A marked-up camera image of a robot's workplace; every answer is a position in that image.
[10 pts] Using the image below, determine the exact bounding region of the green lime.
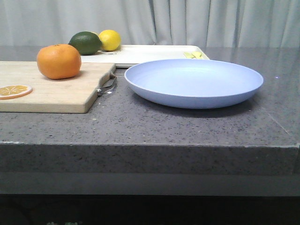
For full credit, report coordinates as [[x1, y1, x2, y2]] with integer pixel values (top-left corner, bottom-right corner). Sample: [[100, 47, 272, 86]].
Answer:
[[68, 31, 102, 55]]

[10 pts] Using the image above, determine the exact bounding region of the metal cutting board handle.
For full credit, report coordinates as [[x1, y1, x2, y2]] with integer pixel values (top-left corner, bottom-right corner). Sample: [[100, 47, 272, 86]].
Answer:
[[97, 72, 117, 96]]

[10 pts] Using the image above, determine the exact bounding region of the white curtain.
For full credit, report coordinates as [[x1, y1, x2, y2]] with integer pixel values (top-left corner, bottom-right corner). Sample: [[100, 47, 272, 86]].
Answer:
[[0, 0, 300, 48]]

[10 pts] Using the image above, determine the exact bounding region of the wooden cutting board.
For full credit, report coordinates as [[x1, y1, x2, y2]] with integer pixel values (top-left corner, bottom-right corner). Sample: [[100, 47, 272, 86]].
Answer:
[[0, 61, 116, 113]]

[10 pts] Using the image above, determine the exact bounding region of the orange fruit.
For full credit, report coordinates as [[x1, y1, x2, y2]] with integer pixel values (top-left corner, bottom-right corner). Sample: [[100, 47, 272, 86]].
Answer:
[[37, 44, 82, 80]]

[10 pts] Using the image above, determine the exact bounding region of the white rectangular tray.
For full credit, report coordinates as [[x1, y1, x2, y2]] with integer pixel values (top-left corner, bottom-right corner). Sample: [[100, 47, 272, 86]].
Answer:
[[81, 45, 209, 68]]

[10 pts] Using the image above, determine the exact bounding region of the light blue plate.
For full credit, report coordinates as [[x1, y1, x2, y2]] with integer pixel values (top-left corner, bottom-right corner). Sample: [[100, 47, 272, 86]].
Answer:
[[125, 59, 264, 109]]

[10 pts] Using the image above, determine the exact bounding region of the yellow-green print on tray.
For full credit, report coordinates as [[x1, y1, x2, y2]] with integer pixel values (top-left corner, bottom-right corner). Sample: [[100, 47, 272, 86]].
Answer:
[[183, 52, 202, 59]]

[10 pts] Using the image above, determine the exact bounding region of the yellow lemon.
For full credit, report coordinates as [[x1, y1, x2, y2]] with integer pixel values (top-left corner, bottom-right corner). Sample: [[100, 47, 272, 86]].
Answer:
[[98, 30, 121, 51]]

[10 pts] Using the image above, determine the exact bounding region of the orange slice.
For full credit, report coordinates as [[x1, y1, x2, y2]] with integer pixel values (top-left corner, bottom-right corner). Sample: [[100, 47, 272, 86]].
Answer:
[[0, 85, 33, 100]]

